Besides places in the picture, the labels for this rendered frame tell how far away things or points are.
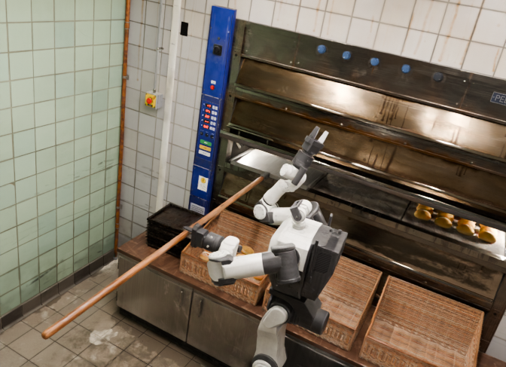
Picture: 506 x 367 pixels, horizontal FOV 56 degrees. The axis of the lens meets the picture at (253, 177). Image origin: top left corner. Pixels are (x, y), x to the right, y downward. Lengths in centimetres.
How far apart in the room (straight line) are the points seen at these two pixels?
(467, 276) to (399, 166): 73
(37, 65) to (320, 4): 164
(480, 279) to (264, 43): 184
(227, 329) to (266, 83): 152
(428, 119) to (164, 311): 202
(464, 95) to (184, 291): 198
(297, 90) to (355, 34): 47
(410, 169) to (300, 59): 89
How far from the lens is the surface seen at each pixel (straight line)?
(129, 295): 346
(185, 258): 305
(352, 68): 279
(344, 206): 298
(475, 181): 281
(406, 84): 274
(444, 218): 307
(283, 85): 293
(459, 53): 267
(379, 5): 273
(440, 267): 301
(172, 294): 320
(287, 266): 192
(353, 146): 286
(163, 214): 332
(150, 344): 347
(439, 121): 274
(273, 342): 245
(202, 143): 326
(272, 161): 336
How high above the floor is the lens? 242
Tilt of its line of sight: 24 degrees down
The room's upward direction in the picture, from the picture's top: 10 degrees clockwise
